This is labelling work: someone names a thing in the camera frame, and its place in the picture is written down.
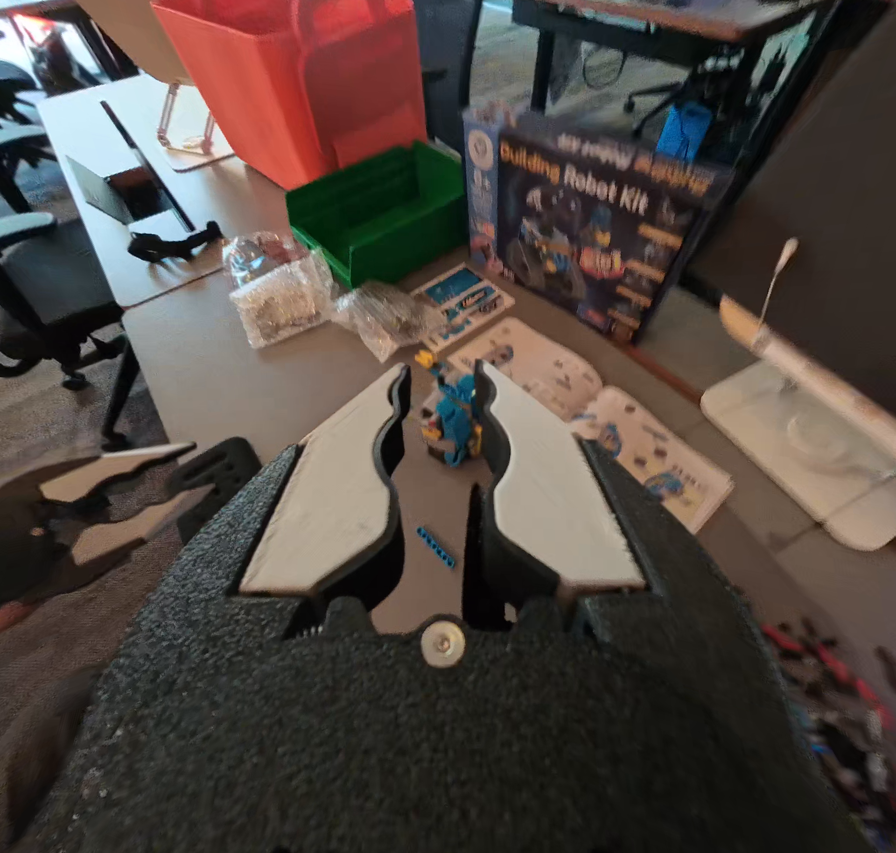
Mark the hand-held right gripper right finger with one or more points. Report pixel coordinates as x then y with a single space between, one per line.
567 510

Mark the orange storage box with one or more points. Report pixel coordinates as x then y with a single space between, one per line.
280 82

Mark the instruction booklet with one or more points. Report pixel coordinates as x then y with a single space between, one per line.
630 433

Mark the bubble wrap bag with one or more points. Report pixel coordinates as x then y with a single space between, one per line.
280 300
385 321

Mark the black office chair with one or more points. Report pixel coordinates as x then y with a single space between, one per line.
49 286

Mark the black board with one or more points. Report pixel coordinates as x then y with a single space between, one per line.
840 202

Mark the dark perforated chair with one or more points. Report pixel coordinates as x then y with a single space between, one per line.
217 468

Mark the sticker sheet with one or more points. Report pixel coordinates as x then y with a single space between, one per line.
462 293

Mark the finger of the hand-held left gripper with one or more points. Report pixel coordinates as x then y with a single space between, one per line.
126 531
105 471

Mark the blue long beam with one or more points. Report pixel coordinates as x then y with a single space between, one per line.
436 547

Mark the grey blue brick robot model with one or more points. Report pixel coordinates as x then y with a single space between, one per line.
455 419

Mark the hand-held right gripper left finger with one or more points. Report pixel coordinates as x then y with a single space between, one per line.
322 510

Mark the blue cloth bag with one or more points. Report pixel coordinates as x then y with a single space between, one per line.
684 131

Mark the pile of small brick pieces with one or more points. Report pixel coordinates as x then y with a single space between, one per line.
840 727

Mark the dark blue robot kit box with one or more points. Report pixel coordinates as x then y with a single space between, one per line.
595 237

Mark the white folding stand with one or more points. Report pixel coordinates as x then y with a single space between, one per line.
805 447

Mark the wooden background desk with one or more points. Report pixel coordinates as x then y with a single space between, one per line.
665 19

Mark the metal laptop stand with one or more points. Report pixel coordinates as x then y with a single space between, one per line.
126 5

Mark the black mesh chair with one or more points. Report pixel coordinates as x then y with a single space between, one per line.
448 40

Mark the green plastic bin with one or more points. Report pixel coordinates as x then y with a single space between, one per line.
378 237

